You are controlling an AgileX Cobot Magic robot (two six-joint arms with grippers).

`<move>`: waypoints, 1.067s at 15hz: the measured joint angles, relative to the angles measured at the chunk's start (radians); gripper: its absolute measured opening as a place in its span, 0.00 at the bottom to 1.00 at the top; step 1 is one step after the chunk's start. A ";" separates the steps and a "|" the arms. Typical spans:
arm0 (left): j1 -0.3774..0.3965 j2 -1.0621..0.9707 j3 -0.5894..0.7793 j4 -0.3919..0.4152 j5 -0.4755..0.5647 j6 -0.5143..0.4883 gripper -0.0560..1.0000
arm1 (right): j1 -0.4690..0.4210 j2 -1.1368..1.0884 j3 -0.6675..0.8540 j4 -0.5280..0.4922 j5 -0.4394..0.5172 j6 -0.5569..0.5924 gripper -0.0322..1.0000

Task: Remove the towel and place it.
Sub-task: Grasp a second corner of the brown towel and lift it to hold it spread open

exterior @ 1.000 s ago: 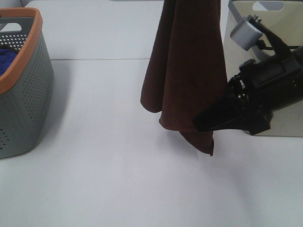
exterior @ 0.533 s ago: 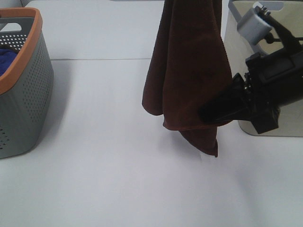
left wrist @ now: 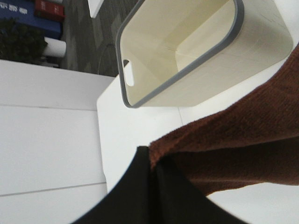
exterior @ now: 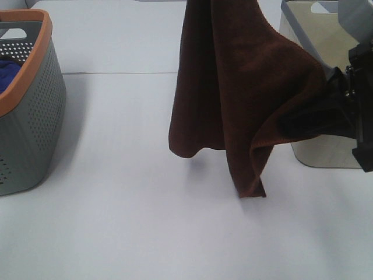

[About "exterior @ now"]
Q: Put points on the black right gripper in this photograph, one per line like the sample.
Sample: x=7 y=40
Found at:
x=343 y=109

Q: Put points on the brown towel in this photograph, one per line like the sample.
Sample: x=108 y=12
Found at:
x=237 y=75

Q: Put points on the beige basket grey rim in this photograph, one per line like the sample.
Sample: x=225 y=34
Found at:
x=320 y=151

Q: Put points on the grey perforated basket orange rim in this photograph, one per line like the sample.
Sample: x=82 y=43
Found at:
x=33 y=105

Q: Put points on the blue cloth in basket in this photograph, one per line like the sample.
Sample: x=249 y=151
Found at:
x=9 y=69

